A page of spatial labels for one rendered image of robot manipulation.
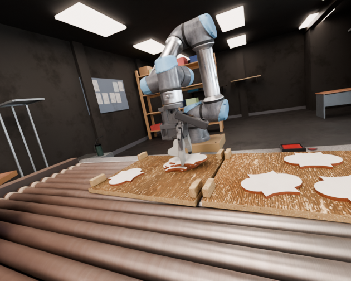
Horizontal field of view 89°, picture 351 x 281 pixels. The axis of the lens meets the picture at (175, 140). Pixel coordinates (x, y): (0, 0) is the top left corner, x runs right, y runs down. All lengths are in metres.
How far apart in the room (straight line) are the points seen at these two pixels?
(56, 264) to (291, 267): 0.40
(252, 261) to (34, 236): 0.50
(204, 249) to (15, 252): 0.41
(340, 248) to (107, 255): 0.39
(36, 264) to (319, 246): 0.51
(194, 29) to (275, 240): 0.90
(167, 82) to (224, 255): 0.48
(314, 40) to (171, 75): 7.98
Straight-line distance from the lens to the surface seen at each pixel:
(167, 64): 0.61
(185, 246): 0.38
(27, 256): 0.54
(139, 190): 0.58
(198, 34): 1.00
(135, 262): 0.39
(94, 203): 0.64
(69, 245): 0.50
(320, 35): 8.52
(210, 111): 1.02
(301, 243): 0.40
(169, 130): 0.62
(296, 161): 0.64
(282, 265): 0.36
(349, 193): 0.50
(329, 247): 0.40
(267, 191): 0.47
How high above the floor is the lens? 1.17
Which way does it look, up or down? 12 degrees down
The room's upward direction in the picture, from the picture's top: 10 degrees counter-clockwise
